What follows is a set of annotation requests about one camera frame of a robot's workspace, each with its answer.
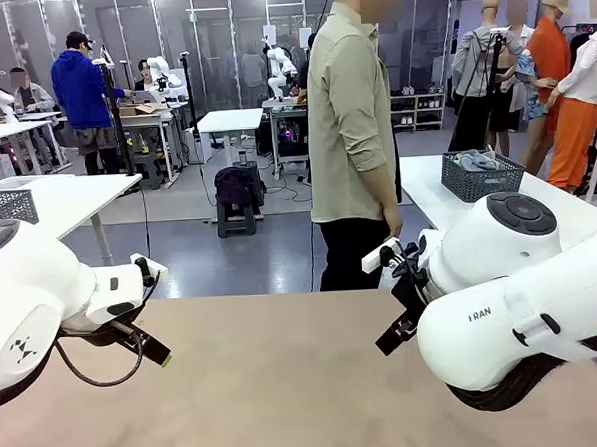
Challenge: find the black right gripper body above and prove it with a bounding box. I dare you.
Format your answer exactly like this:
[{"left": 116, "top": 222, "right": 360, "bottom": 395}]
[{"left": 389, "top": 269, "right": 434, "bottom": 327}]

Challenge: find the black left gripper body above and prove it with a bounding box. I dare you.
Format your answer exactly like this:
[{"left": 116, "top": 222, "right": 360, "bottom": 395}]
[{"left": 105, "top": 318, "right": 151, "bottom": 353}]

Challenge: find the dark grey mesh basket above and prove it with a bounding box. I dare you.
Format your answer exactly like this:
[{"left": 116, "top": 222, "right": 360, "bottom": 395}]
[
  {"left": 0, "top": 188, "right": 40, "bottom": 228},
  {"left": 439, "top": 147, "right": 529, "bottom": 206}
]

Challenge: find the person's right forearm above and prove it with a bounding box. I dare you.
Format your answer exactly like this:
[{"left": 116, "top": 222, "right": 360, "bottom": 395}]
[{"left": 368, "top": 165, "right": 402, "bottom": 216}]

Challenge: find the person's right hand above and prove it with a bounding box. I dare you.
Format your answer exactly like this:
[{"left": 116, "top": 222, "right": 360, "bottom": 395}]
[{"left": 381, "top": 205, "right": 406, "bottom": 243}]

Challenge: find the white table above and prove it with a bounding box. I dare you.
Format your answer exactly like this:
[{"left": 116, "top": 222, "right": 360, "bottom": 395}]
[
  {"left": 0, "top": 169, "right": 149, "bottom": 274},
  {"left": 398, "top": 146, "right": 597, "bottom": 247},
  {"left": 195, "top": 107, "right": 267, "bottom": 170}
]

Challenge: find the grey step stool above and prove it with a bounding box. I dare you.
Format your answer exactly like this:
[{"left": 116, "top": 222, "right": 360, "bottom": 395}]
[
  {"left": 133, "top": 150, "right": 166, "bottom": 192},
  {"left": 215, "top": 199, "right": 266, "bottom": 240}
]

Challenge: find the person in beige shirt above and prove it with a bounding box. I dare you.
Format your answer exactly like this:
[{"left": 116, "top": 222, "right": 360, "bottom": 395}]
[{"left": 299, "top": 0, "right": 408, "bottom": 293}]

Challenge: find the white shoe rack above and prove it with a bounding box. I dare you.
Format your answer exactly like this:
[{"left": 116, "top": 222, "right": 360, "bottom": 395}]
[{"left": 389, "top": 90, "right": 449, "bottom": 134}]

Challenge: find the white plastic container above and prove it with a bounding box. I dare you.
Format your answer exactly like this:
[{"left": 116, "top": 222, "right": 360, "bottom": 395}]
[{"left": 0, "top": 175, "right": 36, "bottom": 193}]

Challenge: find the robot workbench with computer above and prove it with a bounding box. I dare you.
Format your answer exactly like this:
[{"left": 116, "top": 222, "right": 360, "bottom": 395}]
[{"left": 261, "top": 96, "right": 313, "bottom": 181}]

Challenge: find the white desk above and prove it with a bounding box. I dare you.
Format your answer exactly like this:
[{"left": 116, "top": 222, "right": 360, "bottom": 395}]
[
  {"left": 0, "top": 118, "right": 57, "bottom": 178},
  {"left": 116, "top": 106, "right": 185, "bottom": 187}
]

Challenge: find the brown cardboard box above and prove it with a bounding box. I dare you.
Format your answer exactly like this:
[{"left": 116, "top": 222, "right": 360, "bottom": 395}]
[{"left": 117, "top": 100, "right": 168, "bottom": 118}]

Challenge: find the mannequin in white shirt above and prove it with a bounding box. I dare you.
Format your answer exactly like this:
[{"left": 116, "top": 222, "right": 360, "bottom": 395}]
[{"left": 539, "top": 0, "right": 597, "bottom": 194}]

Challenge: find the mannequin in grey shirt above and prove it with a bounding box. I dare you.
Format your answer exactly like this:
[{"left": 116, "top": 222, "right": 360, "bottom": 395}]
[{"left": 441, "top": 0, "right": 532, "bottom": 161}]

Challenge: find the figure in blue patterned shirt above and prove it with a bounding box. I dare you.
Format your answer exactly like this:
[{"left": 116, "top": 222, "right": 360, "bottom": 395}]
[{"left": 504, "top": 0, "right": 557, "bottom": 173}]

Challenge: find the person in blue hoodie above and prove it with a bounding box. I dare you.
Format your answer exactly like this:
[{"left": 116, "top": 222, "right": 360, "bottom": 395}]
[{"left": 47, "top": 27, "right": 136, "bottom": 178}]

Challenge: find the seated person in grey jacket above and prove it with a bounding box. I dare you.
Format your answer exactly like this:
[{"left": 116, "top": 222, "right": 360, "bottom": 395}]
[{"left": 8, "top": 65, "right": 62, "bottom": 169}]

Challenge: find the seated person with glasses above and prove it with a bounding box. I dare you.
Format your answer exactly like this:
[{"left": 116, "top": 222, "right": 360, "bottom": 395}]
[{"left": 133, "top": 58, "right": 161, "bottom": 93}]

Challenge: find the mannequin in orange jacket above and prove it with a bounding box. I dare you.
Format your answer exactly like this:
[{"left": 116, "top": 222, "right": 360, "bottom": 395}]
[{"left": 522, "top": 0, "right": 579, "bottom": 122}]

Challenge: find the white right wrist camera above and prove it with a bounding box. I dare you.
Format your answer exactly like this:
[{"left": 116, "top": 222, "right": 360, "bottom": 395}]
[{"left": 359, "top": 236, "right": 407, "bottom": 281}]

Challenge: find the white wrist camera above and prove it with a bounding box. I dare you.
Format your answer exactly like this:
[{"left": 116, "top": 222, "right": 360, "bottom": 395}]
[
  {"left": 359, "top": 236, "right": 407, "bottom": 281},
  {"left": 129, "top": 250, "right": 170, "bottom": 289}
]

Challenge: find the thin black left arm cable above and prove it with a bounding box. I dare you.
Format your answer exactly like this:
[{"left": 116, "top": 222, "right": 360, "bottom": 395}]
[{"left": 53, "top": 336, "right": 149, "bottom": 390}]

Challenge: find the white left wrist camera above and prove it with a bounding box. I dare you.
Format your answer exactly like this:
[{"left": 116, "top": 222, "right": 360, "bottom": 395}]
[{"left": 129, "top": 250, "right": 170, "bottom": 289}]

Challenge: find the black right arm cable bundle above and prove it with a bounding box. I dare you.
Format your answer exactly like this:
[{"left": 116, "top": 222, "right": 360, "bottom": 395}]
[{"left": 442, "top": 335, "right": 597, "bottom": 416}]

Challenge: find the black camera tripod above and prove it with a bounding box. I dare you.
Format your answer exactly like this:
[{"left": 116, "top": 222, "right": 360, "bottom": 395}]
[
  {"left": 177, "top": 51, "right": 202, "bottom": 165},
  {"left": 91, "top": 41, "right": 137, "bottom": 179},
  {"left": 461, "top": 25, "right": 516, "bottom": 157}
]

